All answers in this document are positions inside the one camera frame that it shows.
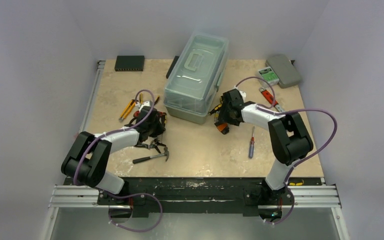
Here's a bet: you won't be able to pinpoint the orange hex key set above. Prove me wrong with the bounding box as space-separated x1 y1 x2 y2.
214 122 230 135

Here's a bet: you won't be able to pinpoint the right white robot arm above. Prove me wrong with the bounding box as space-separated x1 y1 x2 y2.
216 88 314 204

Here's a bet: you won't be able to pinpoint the yellow black needle pliers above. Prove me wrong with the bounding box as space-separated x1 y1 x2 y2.
138 93 161 105

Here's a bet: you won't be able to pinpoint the yellow handled pliers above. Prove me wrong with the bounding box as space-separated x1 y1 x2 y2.
118 99 138 122

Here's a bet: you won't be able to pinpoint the blue red screwdriver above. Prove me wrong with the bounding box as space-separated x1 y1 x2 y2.
248 126 255 159

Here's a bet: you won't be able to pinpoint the translucent green tool box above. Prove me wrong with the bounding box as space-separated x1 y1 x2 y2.
163 32 229 125

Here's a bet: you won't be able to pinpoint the black yellow stubby screwdriver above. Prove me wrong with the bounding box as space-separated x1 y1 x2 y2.
208 103 223 116

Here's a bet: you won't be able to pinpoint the grey plastic case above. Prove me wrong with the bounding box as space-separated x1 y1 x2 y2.
266 54 303 89

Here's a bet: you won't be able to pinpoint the black pruning shears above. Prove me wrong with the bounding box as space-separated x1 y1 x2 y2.
134 138 167 154

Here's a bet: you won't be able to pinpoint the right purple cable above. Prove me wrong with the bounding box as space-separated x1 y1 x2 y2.
233 76 339 226

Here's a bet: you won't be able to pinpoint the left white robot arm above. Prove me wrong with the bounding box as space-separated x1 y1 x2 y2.
61 107 167 205

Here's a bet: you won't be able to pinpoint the black handled hammer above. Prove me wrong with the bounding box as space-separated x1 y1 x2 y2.
132 147 170 165

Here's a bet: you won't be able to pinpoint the red adjustable wrench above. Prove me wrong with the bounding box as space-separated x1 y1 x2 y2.
259 87 285 113

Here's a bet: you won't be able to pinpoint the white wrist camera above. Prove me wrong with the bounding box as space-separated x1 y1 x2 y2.
135 100 153 114
233 88 247 102

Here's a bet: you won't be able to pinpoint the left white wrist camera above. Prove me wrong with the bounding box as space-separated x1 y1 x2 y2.
135 100 153 114

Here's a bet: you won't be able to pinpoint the green white screw box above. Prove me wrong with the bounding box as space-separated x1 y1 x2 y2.
257 66 280 86

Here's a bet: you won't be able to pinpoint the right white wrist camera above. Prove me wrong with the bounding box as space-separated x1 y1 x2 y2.
233 88 247 102

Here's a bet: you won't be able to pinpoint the small black flat box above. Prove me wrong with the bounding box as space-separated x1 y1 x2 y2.
165 55 180 79

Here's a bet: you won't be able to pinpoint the black network switch box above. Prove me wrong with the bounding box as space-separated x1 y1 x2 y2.
114 55 145 72

